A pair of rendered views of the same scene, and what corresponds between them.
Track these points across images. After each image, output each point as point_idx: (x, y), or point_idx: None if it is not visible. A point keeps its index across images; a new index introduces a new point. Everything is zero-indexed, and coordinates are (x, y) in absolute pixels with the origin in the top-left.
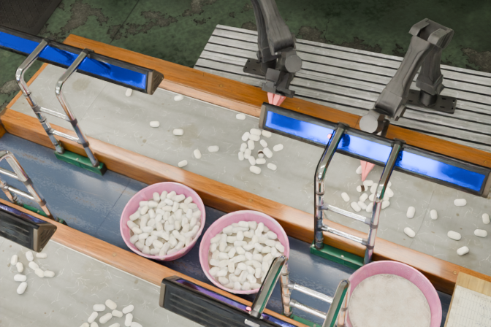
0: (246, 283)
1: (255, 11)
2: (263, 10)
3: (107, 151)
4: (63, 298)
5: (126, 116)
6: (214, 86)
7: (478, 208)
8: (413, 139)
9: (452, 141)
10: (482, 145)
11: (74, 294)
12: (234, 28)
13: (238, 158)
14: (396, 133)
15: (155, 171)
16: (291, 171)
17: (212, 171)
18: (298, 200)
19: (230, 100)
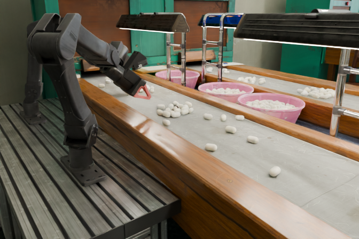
0: (232, 89)
1: (74, 76)
2: (94, 38)
3: (313, 132)
4: (351, 104)
5: (286, 158)
6: (166, 136)
7: (103, 81)
8: (87, 89)
9: (60, 105)
10: (52, 102)
11: (342, 103)
12: (29, 237)
13: (193, 112)
14: (90, 92)
15: (265, 114)
16: (165, 102)
17: (217, 113)
18: (176, 96)
19: (163, 126)
